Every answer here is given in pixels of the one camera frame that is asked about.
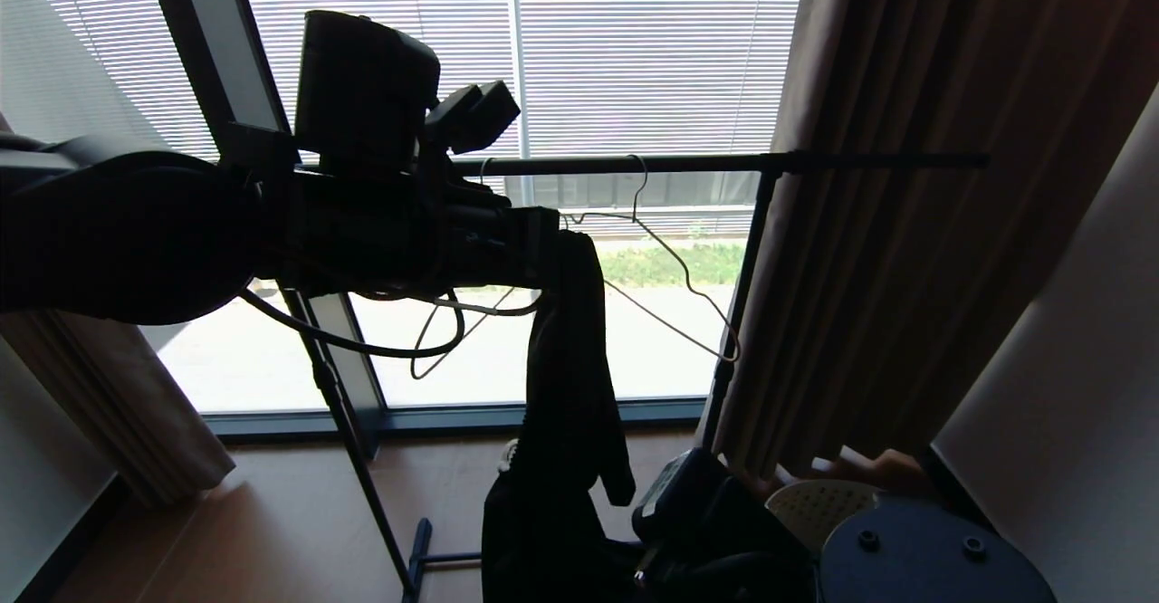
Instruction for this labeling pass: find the brown curtain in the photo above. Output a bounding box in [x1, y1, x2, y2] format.
[702, 0, 1159, 495]
[0, 110, 236, 506]

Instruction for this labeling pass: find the pink clothes hanger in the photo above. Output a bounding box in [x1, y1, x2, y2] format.
[561, 154, 742, 364]
[410, 156, 573, 380]

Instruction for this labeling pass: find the window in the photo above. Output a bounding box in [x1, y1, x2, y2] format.
[0, 0, 811, 441]

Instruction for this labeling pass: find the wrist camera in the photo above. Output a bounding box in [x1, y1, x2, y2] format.
[421, 81, 522, 189]
[632, 447, 730, 542]

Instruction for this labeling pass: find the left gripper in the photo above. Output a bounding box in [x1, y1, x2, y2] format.
[426, 176, 562, 296]

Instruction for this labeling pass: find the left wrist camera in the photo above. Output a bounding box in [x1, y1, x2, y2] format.
[421, 81, 522, 189]

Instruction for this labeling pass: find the black garment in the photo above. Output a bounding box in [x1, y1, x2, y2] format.
[480, 230, 637, 603]

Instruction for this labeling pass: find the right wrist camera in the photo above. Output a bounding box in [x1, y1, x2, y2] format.
[632, 447, 730, 542]

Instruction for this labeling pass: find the black clothes rack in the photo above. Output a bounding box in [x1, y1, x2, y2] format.
[276, 150, 990, 603]

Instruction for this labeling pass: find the white laundry basket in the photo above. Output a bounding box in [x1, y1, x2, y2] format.
[765, 481, 884, 554]

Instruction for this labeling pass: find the black cable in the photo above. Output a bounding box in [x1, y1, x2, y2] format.
[237, 286, 467, 361]

